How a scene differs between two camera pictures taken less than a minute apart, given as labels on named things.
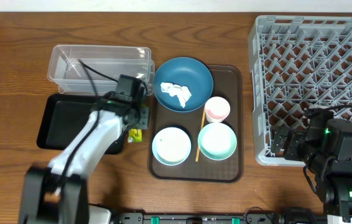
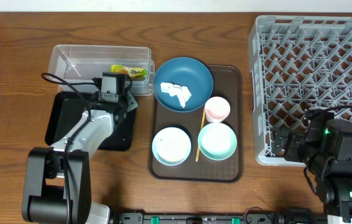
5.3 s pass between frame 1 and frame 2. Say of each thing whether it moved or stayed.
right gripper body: stayed
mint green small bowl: stayed
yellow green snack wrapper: moved
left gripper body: moved
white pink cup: stayed
